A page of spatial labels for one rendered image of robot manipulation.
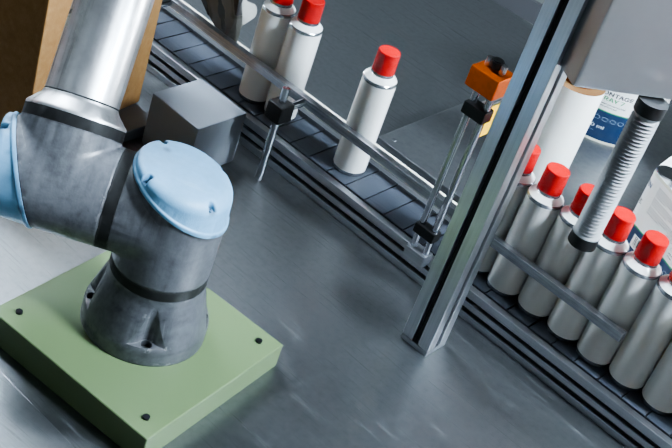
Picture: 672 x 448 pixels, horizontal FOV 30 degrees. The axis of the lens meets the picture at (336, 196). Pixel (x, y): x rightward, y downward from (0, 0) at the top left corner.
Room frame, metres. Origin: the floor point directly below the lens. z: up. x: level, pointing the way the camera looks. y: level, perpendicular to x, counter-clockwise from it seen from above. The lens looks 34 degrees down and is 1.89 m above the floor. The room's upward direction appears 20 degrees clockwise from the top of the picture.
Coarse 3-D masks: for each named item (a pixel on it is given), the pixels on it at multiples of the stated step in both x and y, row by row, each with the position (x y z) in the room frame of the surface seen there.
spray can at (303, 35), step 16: (304, 0) 1.65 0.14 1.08; (320, 0) 1.67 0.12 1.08; (304, 16) 1.65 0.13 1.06; (320, 16) 1.66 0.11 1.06; (288, 32) 1.65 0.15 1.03; (304, 32) 1.64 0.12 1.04; (320, 32) 1.66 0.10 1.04; (288, 48) 1.64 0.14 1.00; (304, 48) 1.64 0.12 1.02; (288, 64) 1.64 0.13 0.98; (304, 64) 1.64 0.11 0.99; (288, 80) 1.64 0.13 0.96; (304, 80) 1.65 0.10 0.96; (272, 96) 1.64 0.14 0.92; (288, 96) 1.64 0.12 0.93
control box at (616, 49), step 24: (600, 0) 1.28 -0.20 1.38; (624, 0) 1.26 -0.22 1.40; (648, 0) 1.27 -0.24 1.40; (600, 24) 1.26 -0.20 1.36; (624, 24) 1.27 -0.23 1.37; (648, 24) 1.28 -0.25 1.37; (576, 48) 1.28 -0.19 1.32; (600, 48) 1.26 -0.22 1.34; (624, 48) 1.27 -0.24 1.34; (648, 48) 1.28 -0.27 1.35; (576, 72) 1.26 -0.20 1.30; (600, 72) 1.27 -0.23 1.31; (624, 72) 1.28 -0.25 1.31; (648, 72) 1.29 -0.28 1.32; (648, 96) 1.30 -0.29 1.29
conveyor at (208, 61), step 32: (160, 32) 1.78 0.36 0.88; (192, 32) 1.82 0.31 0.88; (192, 64) 1.72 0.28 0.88; (224, 64) 1.75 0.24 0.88; (288, 128) 1.63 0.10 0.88; (320, 128) 1.66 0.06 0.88; (320, 160) 1.58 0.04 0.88; (352, 192) 1.53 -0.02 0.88; (384, 192) 1.55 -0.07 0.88; (448, 224) 1.53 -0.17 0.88; (480, 288) 1.41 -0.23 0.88; (544, 320) 1.39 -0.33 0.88; (576, 352) 1.34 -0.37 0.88; (608, 384) 1.30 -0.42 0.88
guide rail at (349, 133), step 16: (176, 0) 1.75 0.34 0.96; (192, 16) 1.72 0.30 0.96; (208, 32) 1.70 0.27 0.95; (240, 48) 1.67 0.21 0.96; (256, 64) 1.65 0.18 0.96; (272, 80) 1.63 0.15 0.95; (304, 96) 1.60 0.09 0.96; (320, 112) 1.58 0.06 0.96; (336, 128) 1.56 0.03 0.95; (352, 128) 1.56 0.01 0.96; (368, 144) 1.53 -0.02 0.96; (384, 160) 1.51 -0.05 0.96; (400, 176) 1.50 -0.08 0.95; (416, 176) 1.49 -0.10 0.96; (496, 240) 1.41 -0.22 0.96; (512, 256) 1.39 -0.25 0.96; (528, 272) 1.38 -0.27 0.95; (544, 272) 1.38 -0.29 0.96; (560, 288) 1.35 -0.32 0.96; (576, 304) 1.34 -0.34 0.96; (592, 320) 1.32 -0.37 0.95; (608, 320) 1.32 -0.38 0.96
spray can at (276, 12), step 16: (272, 0) 1.68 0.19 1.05; (288, 0) 1.68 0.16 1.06; (272, 16) 1.67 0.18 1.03; (288, 16) 1.67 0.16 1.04; (256, 32) 1.68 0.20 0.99; (272, 32) 1.67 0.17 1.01; (256, 48) 1.67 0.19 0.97; (272, 48) 1.67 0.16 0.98; (272, 64) 1.67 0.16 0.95; (256, 80) 1.67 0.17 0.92; (240, 96) 1.67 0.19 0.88; (256, 96) 1.67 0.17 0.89
